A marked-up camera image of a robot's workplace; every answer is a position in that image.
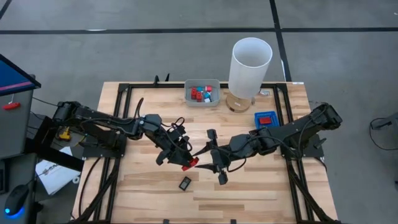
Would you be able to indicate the teal charger cube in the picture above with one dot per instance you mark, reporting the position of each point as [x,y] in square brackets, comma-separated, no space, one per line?
[199,89]
[207,95]

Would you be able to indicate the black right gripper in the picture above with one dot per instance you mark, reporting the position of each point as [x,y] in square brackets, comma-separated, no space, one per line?
[236,149]

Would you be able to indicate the light grey storage bin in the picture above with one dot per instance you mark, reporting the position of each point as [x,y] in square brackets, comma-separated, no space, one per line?
[217,102]

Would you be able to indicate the black clamp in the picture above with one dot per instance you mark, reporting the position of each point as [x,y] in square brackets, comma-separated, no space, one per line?
[167,77]
[156,79]

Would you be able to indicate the black table frame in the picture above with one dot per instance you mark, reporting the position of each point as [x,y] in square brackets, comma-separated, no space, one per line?
[155,85]

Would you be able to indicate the grey equipment cart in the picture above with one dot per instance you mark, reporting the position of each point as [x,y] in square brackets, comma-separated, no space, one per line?
[15,130]

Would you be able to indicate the monitor with blue screen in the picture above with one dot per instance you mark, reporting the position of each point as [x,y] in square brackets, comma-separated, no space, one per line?
[15,74]

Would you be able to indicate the black computer mouse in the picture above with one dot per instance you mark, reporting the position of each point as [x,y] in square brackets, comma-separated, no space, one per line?
[15,199]

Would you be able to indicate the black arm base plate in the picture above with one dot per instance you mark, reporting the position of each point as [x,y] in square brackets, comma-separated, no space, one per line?
[311,151]
[105,151]

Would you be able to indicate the pink and white charger cube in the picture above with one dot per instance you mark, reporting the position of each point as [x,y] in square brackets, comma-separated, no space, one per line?
[209,88]

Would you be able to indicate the white paper sheet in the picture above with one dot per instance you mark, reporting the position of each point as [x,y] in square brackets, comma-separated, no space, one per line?
[56,174]

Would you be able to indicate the red charger cube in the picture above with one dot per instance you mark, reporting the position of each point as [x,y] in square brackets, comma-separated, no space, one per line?
[199,97]
[193,93]

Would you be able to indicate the blue plastic basket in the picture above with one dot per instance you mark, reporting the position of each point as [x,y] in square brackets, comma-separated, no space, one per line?
[258,123]

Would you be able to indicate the clear plastic bag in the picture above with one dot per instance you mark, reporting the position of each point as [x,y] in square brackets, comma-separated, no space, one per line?
[265,92]

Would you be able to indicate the large black flat box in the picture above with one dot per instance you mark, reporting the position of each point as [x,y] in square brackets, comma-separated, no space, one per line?
[185,183]

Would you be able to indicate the table lamp white shade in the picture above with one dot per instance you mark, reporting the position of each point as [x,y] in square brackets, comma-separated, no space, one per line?
[248,71]

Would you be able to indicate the yellow tool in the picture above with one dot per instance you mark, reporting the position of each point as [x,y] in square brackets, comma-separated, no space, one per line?
[65,134]

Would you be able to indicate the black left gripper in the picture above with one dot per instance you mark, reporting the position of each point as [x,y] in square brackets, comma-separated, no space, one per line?
[174,144]

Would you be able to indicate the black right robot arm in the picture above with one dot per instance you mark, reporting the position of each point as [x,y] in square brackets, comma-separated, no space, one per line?
[298,130]

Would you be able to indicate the red box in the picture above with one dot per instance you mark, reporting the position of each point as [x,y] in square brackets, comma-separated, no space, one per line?
[192,163]

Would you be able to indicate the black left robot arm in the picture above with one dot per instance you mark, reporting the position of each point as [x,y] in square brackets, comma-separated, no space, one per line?
[102,119]

